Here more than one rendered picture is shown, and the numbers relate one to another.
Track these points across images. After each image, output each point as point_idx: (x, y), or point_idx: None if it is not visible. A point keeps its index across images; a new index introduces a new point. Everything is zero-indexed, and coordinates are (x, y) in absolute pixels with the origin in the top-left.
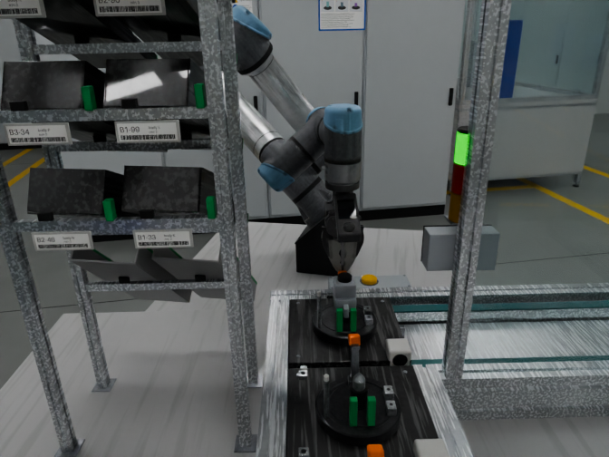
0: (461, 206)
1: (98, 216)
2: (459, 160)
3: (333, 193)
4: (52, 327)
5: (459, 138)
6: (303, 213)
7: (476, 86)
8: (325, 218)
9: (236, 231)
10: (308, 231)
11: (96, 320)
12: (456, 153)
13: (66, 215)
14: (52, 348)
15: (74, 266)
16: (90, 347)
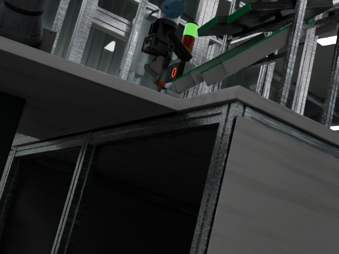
0: (193, 54)
1: (308, 19)
2: (195, 36)
3: (161, 29)
4: (263, 97)
5: (196, 26)
6: (32, 28)
7: (204, 10)
8: (173, 44)
9: (231, 41)
10: (51, 50)
11: (280, 81)
12: (194, 32)
13: (319, 14)
14: (327, 85)
15: (296, 38)
16: (285, 102)
